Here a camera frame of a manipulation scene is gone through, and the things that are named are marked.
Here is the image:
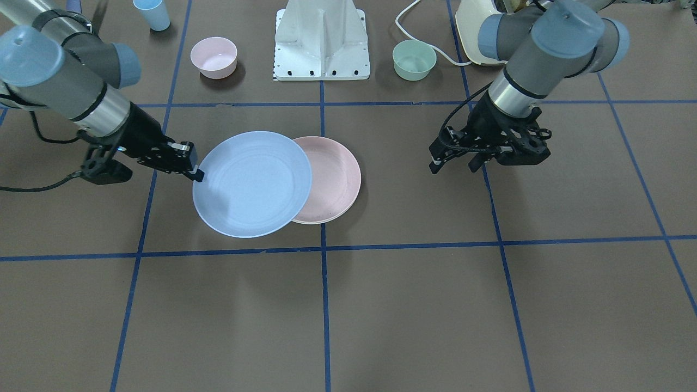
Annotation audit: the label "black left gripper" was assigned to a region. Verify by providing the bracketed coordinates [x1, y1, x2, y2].
[429, 97, 522, 175]

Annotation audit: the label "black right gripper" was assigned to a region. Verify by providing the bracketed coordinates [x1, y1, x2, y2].
[114, 103, 205, 183]

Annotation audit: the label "blue plate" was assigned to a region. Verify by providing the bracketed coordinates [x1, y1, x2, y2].
[192, 131, 312, 238]

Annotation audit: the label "pink plate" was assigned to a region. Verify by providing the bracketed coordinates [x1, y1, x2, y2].
[293, 136, 363, 225]

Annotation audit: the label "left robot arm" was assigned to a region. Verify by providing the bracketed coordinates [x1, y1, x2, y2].
[429, 1, 631, 174]

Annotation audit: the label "green bowl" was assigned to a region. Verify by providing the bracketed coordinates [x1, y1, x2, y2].
[392, 39, 437, 82]

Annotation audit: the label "pink bowl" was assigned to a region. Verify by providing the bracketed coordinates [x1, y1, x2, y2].
[189, 36, 239, 79]

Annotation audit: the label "cream toaster with bread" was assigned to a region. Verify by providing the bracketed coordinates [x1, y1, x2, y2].
[455, 1, 543, 66]

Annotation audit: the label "light blue cup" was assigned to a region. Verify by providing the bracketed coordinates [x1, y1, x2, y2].
[132, 0, 171, 32]

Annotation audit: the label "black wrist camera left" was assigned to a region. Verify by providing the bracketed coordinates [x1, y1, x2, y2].
[494, 106, 551, 166]

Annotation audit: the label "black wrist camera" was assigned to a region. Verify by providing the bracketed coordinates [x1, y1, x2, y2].
[494, 106, 551, 166]
[80, 144, 133, 185]

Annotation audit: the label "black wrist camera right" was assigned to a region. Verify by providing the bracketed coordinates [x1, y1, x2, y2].
[80, 144, 133, 185]

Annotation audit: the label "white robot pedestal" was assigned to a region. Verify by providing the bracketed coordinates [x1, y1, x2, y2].
[272, 1, 371, 81]

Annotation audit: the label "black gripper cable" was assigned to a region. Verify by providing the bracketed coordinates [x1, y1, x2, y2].
[0, 93, 99, 194]

